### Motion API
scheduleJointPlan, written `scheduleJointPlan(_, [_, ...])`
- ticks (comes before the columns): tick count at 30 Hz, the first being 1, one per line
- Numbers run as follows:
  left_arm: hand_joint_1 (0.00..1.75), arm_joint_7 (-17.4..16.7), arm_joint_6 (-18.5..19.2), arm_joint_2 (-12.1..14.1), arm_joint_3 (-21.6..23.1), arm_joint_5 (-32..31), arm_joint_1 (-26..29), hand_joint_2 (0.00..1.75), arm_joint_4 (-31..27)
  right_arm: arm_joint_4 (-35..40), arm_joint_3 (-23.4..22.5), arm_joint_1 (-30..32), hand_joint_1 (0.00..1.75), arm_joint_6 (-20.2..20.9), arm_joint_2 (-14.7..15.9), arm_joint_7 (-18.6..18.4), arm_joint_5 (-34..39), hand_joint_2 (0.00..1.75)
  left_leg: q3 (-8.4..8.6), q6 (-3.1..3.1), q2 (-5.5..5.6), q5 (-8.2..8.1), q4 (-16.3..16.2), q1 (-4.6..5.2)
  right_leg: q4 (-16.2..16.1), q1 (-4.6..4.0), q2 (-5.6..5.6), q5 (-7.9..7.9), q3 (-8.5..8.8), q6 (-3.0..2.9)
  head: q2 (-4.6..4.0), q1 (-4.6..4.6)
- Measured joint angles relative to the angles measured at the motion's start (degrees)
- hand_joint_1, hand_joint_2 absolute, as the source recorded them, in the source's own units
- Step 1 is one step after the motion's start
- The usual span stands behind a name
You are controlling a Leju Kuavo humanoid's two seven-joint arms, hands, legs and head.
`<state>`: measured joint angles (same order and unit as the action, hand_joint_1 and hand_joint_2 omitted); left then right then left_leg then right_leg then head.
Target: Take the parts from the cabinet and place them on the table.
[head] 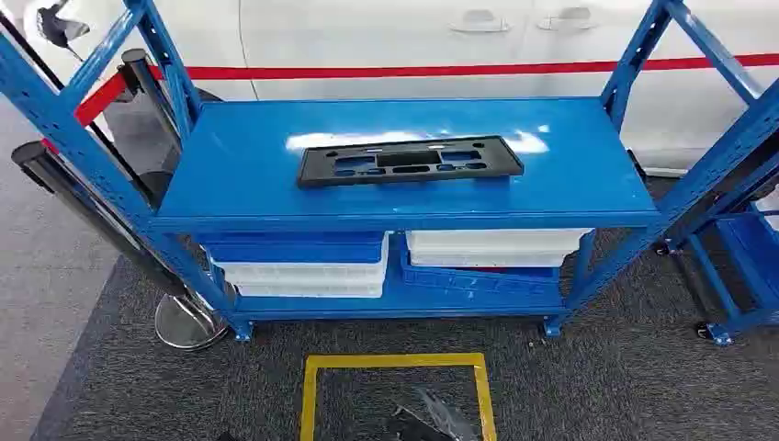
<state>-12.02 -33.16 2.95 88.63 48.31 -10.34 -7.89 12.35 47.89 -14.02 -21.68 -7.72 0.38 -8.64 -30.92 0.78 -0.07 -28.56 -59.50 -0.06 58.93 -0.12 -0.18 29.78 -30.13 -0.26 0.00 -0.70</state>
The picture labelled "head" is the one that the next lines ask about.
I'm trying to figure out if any white plastic crate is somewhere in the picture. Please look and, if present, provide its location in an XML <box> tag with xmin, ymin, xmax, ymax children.
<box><xmin>209</xmin><ymin>233</ymin><xmax>391</xmax><ymax>288</ymax></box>
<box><xmin>405</xmin><ymin>228</ymin><xmax>595</xmax><ymax>255</ymax></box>
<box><xmin>408</xmin><ymin>250</ymin><xmax>571</xmax><ymax>269</ymax></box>

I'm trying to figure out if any blue plastic crate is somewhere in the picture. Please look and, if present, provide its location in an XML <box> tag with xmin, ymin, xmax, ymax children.
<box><xmin>399</xmin><ymin>245</ymin><xmax>561</xmax><ymax>300</ymax></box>

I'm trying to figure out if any blue metal shelf cart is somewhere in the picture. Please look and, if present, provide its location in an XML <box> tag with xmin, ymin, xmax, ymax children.
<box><xmin>0</xmin><ymin>0</ymin><xmax>779</xmax><ymax>344</ymax></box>

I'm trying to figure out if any red barrier belt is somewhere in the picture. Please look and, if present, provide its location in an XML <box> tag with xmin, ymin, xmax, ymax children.
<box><xmin>147</xmin><ymin>52</ymin><xmax>779</xmax><ymax>83</ymax></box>
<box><xmin>40</xmin><ymin>72</ymin><xmax>130</xmax><ymax>155</ymax></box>

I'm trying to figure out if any white car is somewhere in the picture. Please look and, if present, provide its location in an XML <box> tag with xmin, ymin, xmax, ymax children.
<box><xmin>17</xmin><ymin>0</ymin><xmax>779</xmax><ymax>177</ymax></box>

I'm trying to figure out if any black stanchion chrome base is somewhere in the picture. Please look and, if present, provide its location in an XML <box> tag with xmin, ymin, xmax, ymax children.
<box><xmin>10</xmin><ymin>140</ymin><xmax>231</xmax><ymax>354</ymax></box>

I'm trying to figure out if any blue wheeled metal cart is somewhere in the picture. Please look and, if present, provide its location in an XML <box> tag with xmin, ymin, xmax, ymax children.
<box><xmin>653</xmin><ymin>199</ymin><xmax>779</xmax><ymax>349</ymax></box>

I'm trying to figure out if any car side mirror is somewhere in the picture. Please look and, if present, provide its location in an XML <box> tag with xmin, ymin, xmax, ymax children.
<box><xmin>35</xmin><ymin>0</ymin><xmax>92</xmax><ymax>51</ymax></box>

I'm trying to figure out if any black plastic plate frame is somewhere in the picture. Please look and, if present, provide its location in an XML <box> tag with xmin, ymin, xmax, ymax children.
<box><xmin>296</xmin><ymin>134</ymin><xmax>525</xmax><ymax>189</ymax></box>

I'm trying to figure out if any white car door handle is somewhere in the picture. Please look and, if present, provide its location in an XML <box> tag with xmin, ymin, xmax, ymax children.
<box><xmin>449</xmin><ymin>8</ymin><xmax>511</xmax><ymax>34</ymax></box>
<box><xmin>536</xmin><ymin>6</ymin><xmax>598</xmax><ymax>32</ymax></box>

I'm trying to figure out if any black stanchion post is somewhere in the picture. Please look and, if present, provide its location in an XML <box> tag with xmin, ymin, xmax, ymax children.
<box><xmin>119</xmin><ymin>48</ymin><xmax>185</xmax><ymax>154</ymax></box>

